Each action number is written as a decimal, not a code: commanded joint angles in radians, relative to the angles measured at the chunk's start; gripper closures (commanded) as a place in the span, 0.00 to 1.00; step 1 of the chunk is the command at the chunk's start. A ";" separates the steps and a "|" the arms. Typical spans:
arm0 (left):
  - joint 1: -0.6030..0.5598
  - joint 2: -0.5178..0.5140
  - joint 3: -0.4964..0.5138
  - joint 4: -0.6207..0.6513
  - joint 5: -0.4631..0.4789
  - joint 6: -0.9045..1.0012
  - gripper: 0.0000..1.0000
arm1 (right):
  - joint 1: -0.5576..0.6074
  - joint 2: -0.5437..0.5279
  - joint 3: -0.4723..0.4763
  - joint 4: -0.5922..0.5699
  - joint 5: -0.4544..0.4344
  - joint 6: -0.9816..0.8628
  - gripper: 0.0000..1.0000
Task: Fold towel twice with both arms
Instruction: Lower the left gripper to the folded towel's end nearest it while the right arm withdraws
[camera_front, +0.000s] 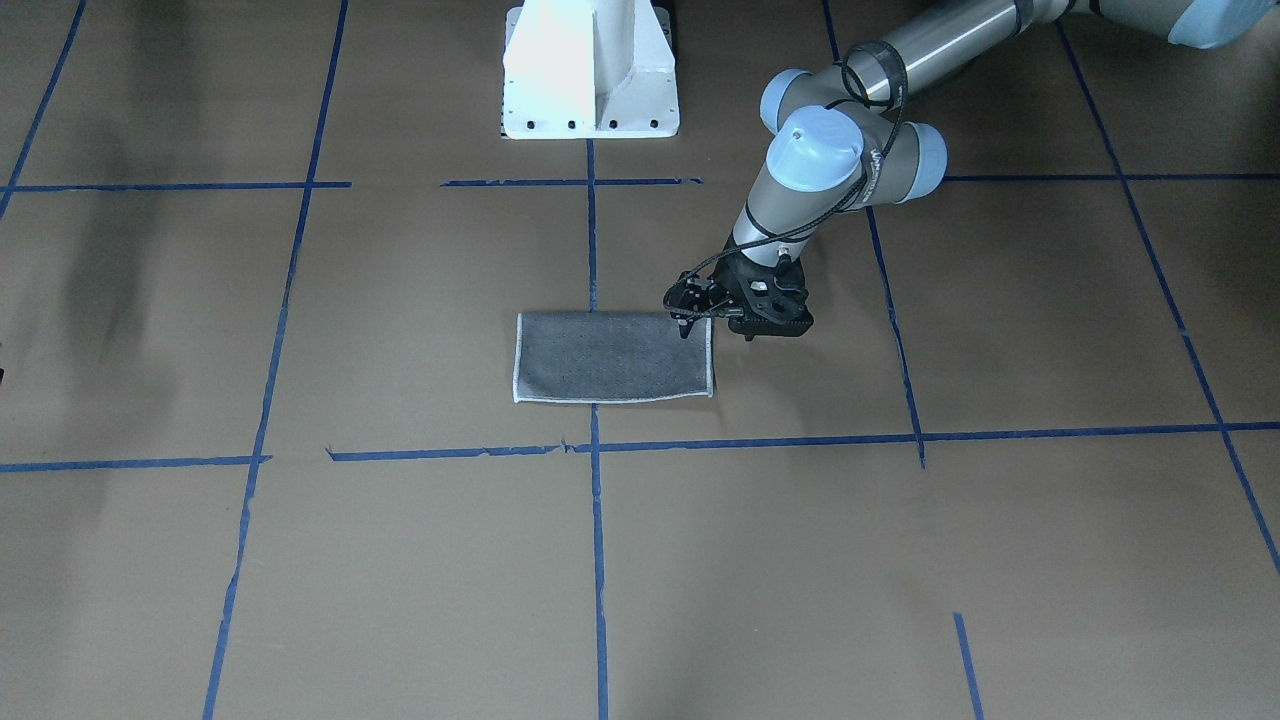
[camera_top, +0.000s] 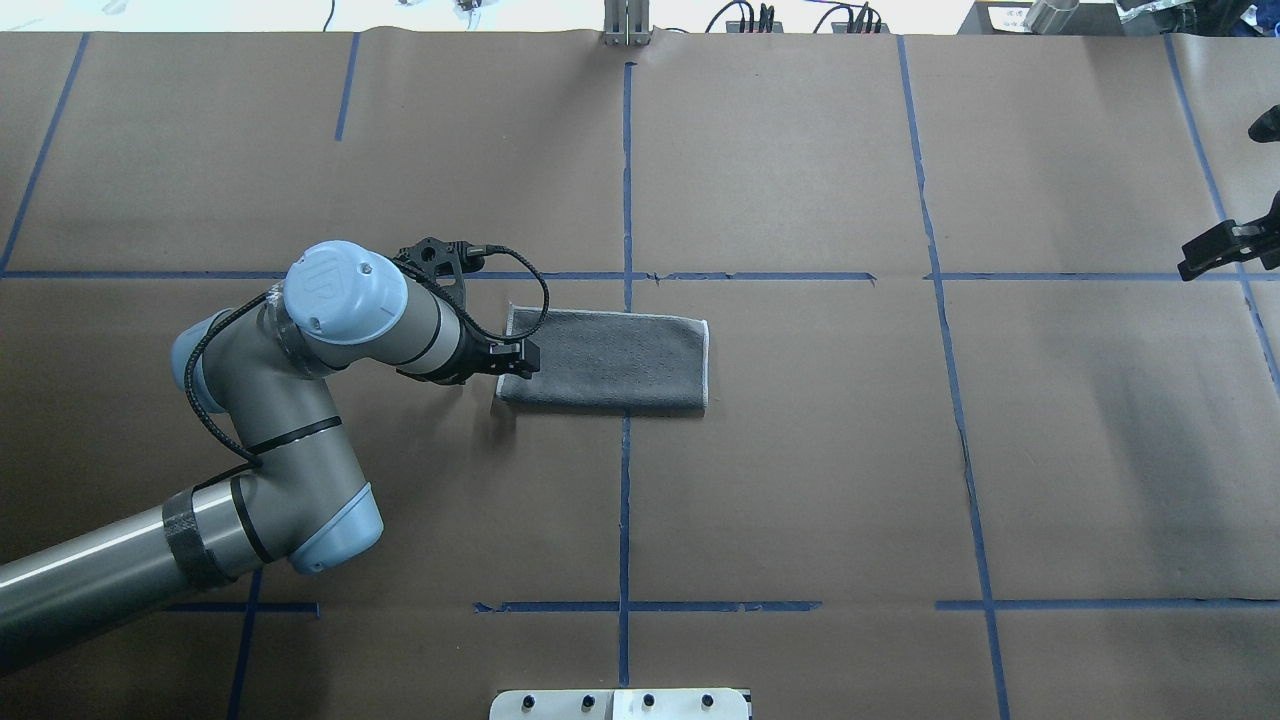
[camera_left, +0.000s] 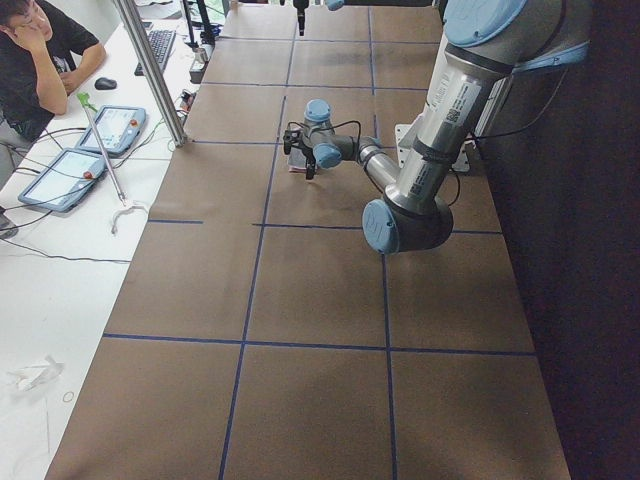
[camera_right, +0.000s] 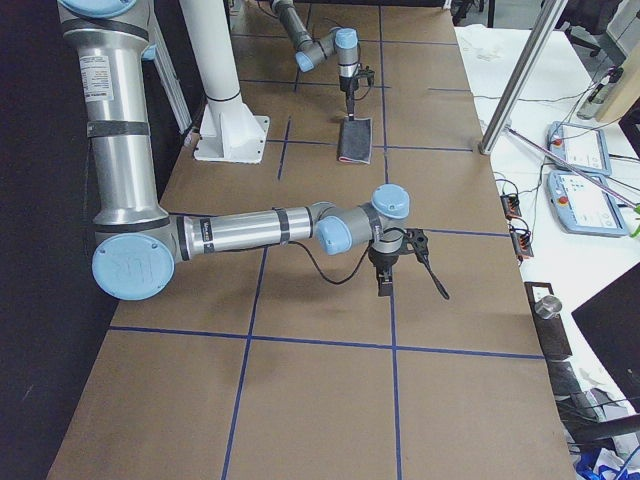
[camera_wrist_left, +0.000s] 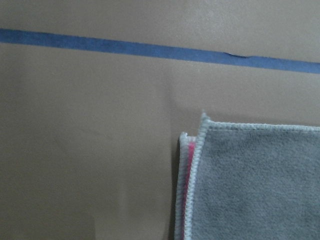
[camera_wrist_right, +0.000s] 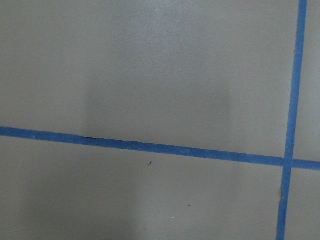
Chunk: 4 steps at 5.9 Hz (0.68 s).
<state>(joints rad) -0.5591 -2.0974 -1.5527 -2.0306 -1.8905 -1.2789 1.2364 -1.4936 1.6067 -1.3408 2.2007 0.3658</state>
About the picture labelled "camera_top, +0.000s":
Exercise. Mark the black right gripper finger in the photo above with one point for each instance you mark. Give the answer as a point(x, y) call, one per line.
point(1230, 242)
point(1266, 127)

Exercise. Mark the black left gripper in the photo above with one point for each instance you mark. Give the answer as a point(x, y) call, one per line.
point(474, 357)

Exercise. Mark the pink towel with grey back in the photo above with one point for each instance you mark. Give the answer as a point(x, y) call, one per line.
point(600, 360)

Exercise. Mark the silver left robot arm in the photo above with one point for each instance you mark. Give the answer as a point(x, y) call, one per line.
point(255, 377)

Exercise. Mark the silver metal cup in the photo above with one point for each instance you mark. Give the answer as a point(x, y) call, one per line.
point(1049, 17)

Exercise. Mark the white mounting plate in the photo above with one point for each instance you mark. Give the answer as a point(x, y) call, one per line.
point(623, 703)

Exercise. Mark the orange black connector box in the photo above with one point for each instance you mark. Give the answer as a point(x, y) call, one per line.
point(745, 18)

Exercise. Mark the aluminium frame post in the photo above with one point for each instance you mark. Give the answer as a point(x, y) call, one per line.
point(626, 23)

